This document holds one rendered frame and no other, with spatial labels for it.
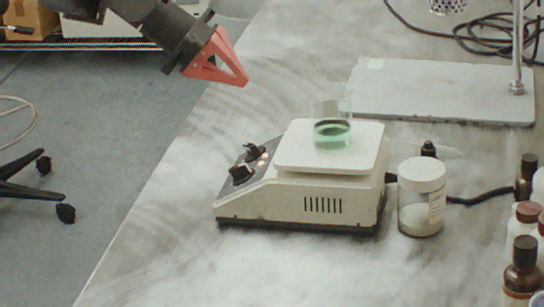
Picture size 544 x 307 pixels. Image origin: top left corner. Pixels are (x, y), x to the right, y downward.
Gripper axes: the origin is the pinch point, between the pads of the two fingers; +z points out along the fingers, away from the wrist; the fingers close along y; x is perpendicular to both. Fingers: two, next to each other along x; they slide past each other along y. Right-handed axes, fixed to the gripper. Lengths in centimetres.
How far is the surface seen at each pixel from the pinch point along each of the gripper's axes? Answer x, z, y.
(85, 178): 123, -7, 117
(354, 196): -4.1, 17.5, -13.0
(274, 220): 5.1, 12.6, -13.0
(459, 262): -8.6, 31.1, -17.9
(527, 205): -20.1, 31.6, -18.2
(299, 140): -1.8, 9.5, -6.3
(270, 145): 3.5, 7.9, -2.6
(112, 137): 124, -7, 142
